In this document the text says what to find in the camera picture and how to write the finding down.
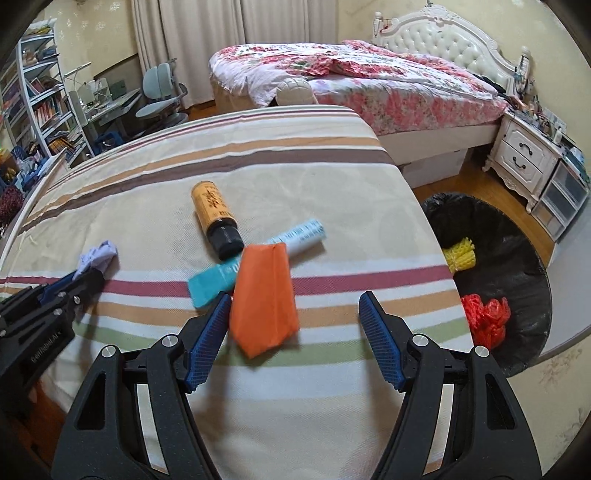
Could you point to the striped bed sheet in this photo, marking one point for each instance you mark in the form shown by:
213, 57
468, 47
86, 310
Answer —
313, 177

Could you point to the white nightstand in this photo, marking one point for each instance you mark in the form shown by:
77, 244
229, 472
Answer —
523, 158

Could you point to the orange bottle black cap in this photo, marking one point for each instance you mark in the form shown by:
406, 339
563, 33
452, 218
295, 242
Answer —
216, 221

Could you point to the white box under bed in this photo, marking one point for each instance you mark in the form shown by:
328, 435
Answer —
430, 170

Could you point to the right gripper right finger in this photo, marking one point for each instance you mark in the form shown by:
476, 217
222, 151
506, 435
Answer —
459, 419

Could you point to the black lined trash bin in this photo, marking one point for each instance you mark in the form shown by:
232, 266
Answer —
507, 267

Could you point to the white tufted bed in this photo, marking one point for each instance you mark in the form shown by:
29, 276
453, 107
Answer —
434, 30

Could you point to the yellow foam net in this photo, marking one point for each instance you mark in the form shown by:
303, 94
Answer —
461, 256

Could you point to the white bookshelf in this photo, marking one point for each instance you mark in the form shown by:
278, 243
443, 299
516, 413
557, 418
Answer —
38, 112

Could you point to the teal white tube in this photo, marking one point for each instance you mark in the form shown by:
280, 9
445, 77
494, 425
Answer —
256, 260

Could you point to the plastic drawer unit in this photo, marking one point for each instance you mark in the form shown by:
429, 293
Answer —
561, 200

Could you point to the white desk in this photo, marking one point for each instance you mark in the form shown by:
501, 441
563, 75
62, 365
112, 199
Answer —
97, 105

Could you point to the orange paper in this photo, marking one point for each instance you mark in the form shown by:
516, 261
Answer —
263, 312

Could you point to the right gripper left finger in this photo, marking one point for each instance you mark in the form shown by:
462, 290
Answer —
102, 436

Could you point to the pink floral quilt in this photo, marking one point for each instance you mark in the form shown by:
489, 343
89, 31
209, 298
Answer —
391, 92

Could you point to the beige curtains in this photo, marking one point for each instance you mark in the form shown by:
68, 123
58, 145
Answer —
190, 32

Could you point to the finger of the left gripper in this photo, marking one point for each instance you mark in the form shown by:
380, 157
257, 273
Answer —
71, 293
19, 305

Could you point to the grey desk chair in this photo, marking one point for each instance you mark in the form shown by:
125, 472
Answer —
164, 96

